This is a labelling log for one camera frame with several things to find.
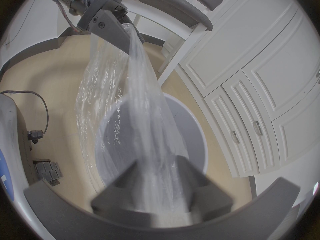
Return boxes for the white wardrobe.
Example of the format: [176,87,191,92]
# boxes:
[157,0,320,178]

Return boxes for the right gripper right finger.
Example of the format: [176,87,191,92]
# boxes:
[175,155,235,222]

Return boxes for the clear plastic bag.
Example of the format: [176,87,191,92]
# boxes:
[75,23,200,224]

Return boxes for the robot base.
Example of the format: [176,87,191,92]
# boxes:
[0,92,63,202]

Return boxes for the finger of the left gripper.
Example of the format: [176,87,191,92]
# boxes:
[90,10,133,56]
[113,5,146,44]

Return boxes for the white chair grey cushions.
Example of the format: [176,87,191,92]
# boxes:
[100,0,225,87]

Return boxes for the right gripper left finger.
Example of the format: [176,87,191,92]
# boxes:
[90,158,150,217]

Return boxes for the white trash bin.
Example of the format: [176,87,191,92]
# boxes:
[94,93,209,202]

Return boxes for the black cable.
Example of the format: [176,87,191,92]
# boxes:
[0,90,49,141]

